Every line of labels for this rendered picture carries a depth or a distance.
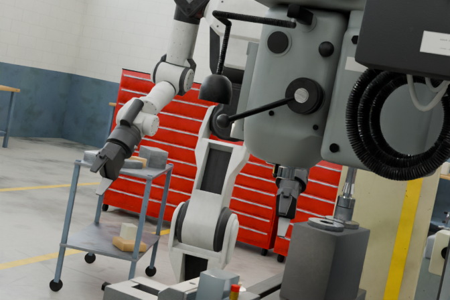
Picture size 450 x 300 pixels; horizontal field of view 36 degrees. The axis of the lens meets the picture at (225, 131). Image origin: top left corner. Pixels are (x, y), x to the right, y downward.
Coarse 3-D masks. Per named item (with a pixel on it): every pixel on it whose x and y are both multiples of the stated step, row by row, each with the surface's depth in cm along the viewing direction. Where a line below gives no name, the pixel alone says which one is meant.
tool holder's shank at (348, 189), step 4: (348, 168) 180; (352, 168) 179; (348, 172) 180; (352, 172) 179; (356, 172) 180; (348, 176) 180; (352, 176) 179; (348, 180) 180; (352, 180) 179; (344, 184) 180; (348, 184) 179; (352, 184) 179; (344, 188) 180; (348, 188) 179; (352, 188) 179; (344, 192) 180; (348, 192) 179; (352, 192) 180; (348, 196) 180
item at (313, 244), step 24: (312, 240) 168; (336, 240) 165; (360, 240) 178; (288, 264) 171; (312, 264) 168; (336, 264) 167; (360, 264) 181; (288, 288) 171; (312, 288) 167; (336, 288) 170
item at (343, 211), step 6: (336, 204) 181; (342, 204) 179; (348, 204) 179; (354, 204) 180; (336, 210) 180; (342, 210) 179; (348, 210) 179; (336, 216) 180; (342, 216) 179; (348, 216) 179
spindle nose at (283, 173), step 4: (280, 168) 146; (284, 168) 145; (280, 172) 146; (284, 172) 145; (288, 172) 146; (292, 172) 146; (280, 176) 146; (284, 176) 145; (288, 176) 146; (292, 176) 146
